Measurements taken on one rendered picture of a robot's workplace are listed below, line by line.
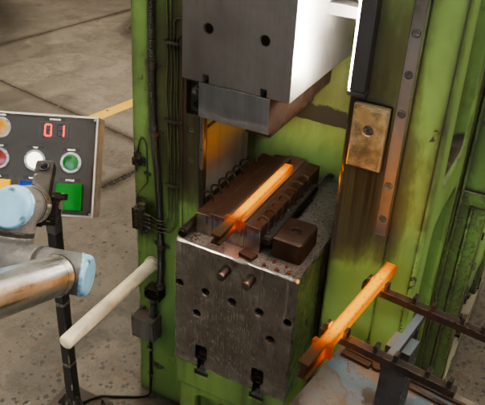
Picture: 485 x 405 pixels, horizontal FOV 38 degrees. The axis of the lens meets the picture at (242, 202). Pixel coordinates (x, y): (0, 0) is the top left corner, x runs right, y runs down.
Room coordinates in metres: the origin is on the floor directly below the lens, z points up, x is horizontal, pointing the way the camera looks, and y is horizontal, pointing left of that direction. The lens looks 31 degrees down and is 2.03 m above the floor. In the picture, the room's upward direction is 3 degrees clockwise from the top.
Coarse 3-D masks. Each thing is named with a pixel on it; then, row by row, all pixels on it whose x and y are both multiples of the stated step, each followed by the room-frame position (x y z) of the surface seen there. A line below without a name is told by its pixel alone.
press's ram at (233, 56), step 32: (192, 0) 1.66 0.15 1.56; (224, 0) 1.62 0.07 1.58; (256, 0) 1.59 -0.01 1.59; (288, 0) 1.55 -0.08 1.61; (320, 0) 1.66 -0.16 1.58; (352, 0) 1.87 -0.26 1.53; (192, 32) 1.66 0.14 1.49; (224, 32) 1.62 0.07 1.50; (256, 32) 1.58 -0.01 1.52; (288, 32) 1.55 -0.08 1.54; (320, 32) 1.68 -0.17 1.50; (352, 32) 1.91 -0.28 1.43; (192, 64) 1.66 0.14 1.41; (224, 64) 1.62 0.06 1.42; (256, 64) 1.58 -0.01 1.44; (288, 64) 1.55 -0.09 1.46; (320, 64) 1.71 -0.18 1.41; (288, 96) 1.54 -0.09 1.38
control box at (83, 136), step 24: (24, 120) 1.75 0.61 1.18; (48, 120) 1.75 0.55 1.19; (72, 120) 1.75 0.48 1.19; (96, 120) 1.75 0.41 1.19; (0, 144) 1.72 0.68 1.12; (24, 144) 1.72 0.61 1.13; (48, 144) 1.72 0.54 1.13; (72, 144) 1.72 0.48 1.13; (96, 144) 1.72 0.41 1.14; (0, 168) 1.68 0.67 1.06; (24, 168) 1.68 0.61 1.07; (96, 168) 1.70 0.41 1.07; (96, 192) 1.68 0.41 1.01; (72, 216) 1.62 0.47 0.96; (96, 216) 1.66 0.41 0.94
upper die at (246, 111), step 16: (208, 80) 1.66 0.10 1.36; (320, 80) 1.87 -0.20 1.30; (208, 96) 1.64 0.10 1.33; (224, 96) 1.62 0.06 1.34; (240, 96) 1.60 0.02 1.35; (256, 96) 1.58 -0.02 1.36; (304, 96) 1.76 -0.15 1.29; (208, 112) 1.64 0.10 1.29; (224, 112) 1.62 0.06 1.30; (240, 112) 1.60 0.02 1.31; (256, 112) 1.58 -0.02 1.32; (272, 112) 1.58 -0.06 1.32; (288, 112) 1.67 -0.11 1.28; (256, 128) 1.58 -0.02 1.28; (272, 128) 1.59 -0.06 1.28
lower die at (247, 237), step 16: (272, 160) 1.96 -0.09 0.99; (288, 160) 1.95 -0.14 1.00; (304, 160) 1.96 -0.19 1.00; (240, 176) 1.87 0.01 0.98; (256, 176) 1.85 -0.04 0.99; (288, 176) 1.85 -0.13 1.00; (224, 192) 1.76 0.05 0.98; (240, 192) 1.75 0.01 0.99; (272, 192) 1.75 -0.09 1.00; (288, 192) 1.76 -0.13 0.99; (208, 208) 1.67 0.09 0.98; (224, 208) 1.66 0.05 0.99; (256, 208) 1.65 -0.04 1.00; (272, 208) 1.67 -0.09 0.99; (208, 224) 1.63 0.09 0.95; (256, 224) 1.58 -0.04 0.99; (272, 224) 1.63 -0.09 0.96; (240, 240) 1.59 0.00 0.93; (256, 240) 1.57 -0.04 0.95
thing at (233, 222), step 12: (288, 168) 1.88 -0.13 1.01; (276, 180) 1.80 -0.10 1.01; (264, 192) 1.73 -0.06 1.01; (252, 204) 1.66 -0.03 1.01; (228, 216) 1.58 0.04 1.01; (240, 216) 1.59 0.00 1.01; (216, 228) 1.52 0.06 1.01; (228, 228) 1.53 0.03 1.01; (240, 228) 1.57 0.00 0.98; (216, 240) 1.49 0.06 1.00
